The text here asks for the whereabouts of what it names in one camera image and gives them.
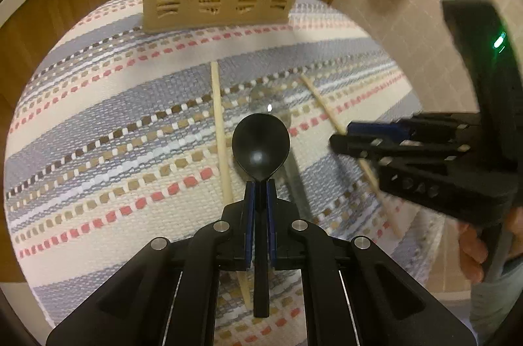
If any black plastic spoon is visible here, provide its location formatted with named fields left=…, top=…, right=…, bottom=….
left=231, top=112, right=292, bottom=318

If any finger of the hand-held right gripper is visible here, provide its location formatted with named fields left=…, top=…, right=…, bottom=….
left=329, top=134, right=479, bottom=163
left=347, top=113, right=481, bottom=142

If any metal spoon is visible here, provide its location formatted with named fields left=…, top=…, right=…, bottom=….
left=248, top=83, right=315, bottom=222

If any person's right hand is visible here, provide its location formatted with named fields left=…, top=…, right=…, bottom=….
left=458, top=225, right=490, bottom=282

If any person's right forearm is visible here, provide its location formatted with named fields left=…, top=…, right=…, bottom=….
left=470, top=260, right=523, bottom=346

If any striped woven tablecloth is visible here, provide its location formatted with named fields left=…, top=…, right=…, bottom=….
left=4, top=0, right=446, bottom=342

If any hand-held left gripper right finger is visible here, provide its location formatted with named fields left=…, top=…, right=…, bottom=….
left=267, top=180, right=478, bottom=346

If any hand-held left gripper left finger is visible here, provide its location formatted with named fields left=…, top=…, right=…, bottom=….
left=46, top=182, right=257, bottom=346

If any wooden chopstick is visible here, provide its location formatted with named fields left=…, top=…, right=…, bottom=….
left=210, top=61, right=253, bottom=309
left=300, top=74, right=404, bottom=239

